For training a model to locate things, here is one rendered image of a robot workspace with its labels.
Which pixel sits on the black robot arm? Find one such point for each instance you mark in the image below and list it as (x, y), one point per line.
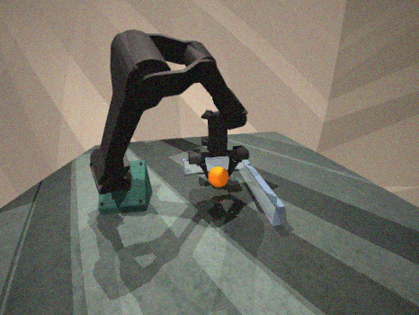
(140, 79)

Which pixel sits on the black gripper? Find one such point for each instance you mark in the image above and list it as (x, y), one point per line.
(218, 148)

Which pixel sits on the clear l-shaped low wall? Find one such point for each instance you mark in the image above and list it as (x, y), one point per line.
(259, 193)

